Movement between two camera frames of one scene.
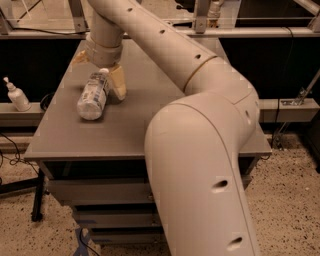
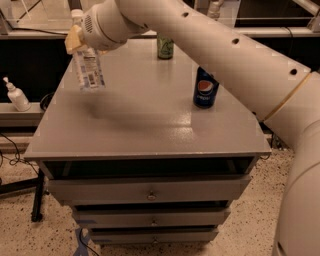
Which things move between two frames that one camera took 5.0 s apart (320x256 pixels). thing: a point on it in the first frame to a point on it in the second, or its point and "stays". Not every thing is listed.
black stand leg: (38, 184) stays
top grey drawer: (108, 191) stays
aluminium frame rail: (192, 32) stays
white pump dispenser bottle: (17, 96) stays
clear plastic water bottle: (93, 96) to (89, 62)
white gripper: (102, 55) to (97, 29)
